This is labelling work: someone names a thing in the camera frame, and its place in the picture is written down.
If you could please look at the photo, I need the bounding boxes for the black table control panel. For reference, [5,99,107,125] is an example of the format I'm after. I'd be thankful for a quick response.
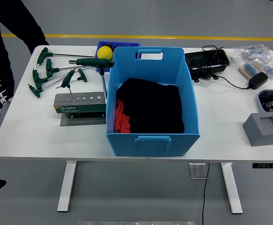
[252,163,273,169]

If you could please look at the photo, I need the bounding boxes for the white table leg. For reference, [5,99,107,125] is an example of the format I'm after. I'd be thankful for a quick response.
[57,160,78,213]
[220,162,244,214]

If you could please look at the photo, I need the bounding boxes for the metal floor outlet plate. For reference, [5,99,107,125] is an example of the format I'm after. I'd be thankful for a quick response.
[189,162,209,180]

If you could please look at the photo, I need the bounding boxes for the black power adapter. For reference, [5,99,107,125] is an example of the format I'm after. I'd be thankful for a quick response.
[248,72,269,90]

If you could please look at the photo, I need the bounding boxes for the thick-shaft green T-handle wrench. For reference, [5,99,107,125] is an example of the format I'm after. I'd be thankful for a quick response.
[32,67,92,90]

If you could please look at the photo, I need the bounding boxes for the long thin green T-handle wrench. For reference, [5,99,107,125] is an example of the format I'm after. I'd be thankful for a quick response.
[37,47,96,68]

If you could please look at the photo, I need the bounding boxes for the short green T-handle hex wrench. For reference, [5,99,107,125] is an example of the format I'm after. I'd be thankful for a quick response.
[69,68,89,83]

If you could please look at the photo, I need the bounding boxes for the person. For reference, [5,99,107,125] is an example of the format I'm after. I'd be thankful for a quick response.
[0,0,50,94]

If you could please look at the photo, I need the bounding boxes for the grey foam block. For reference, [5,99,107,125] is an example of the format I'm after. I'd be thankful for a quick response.
[243,112,273,147]

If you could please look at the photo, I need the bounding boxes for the light blue plastic box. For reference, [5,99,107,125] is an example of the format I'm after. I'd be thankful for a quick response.
[105,46,201,157]

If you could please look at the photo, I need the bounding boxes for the light blue tray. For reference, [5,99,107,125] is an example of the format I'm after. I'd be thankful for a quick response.
[258,89,273,122]

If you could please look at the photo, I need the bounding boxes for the black adapter cord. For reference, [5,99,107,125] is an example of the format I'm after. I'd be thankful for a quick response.
[217,75,251,90]

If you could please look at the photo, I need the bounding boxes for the red cloth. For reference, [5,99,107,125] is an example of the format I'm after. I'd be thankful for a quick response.
[114,99,132,134]

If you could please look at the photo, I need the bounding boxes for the black cloth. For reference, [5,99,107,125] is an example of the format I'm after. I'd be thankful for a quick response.
[116,77,185,134]

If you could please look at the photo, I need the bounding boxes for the large green T-handle hex wrench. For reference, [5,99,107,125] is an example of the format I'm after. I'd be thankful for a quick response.
[68,58,116,98]

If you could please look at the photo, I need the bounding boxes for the black bracket device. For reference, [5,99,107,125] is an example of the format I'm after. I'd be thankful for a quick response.
[191,68,219,83]

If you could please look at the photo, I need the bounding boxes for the dark blue plastic bin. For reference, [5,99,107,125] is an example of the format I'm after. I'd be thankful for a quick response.
[95,41,141,73]

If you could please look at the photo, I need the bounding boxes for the resistor strip bundle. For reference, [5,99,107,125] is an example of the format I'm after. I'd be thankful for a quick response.
[238,61,265,79]

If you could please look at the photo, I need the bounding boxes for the green metal wrench holder stand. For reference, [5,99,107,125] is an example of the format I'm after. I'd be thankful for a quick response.
[53,91,108,128]

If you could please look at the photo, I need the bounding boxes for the black flat tray case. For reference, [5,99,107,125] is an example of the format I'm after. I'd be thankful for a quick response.
[184,49,231,71]

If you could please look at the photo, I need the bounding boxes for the clear plastic bags of parts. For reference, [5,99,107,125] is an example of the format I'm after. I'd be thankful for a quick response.
[229,44,273,80]

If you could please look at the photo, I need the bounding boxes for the small green T-handle hex wrench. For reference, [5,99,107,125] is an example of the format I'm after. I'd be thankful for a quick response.
[60,68,77,102]

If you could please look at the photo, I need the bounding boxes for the thin black cord loop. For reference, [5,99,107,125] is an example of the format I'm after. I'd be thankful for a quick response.
[201,45,225,71]

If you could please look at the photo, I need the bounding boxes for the yellow ball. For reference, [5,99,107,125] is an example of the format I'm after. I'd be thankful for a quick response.
[96,45,114,59]

